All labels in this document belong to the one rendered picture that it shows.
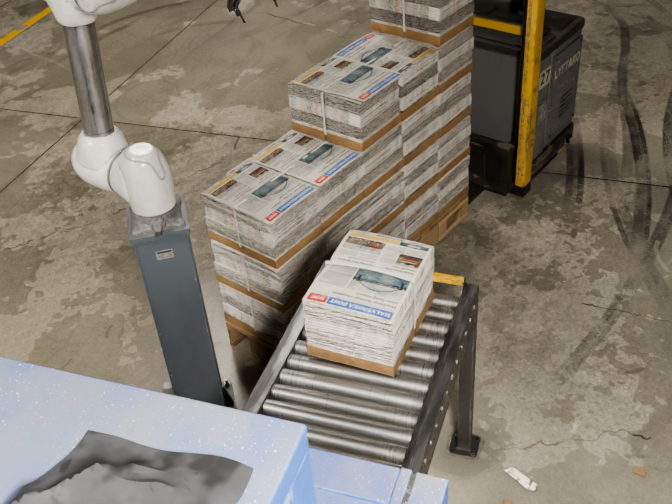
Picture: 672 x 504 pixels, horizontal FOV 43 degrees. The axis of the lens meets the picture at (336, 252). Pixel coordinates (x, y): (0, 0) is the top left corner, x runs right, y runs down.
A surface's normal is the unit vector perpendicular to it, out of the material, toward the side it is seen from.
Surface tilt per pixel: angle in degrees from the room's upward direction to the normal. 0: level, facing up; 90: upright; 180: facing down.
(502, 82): 90
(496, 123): 90
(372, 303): 2
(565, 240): 0
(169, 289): 90
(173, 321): 90
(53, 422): 0
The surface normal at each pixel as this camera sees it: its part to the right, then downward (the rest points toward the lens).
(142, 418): -0.07, -0.79
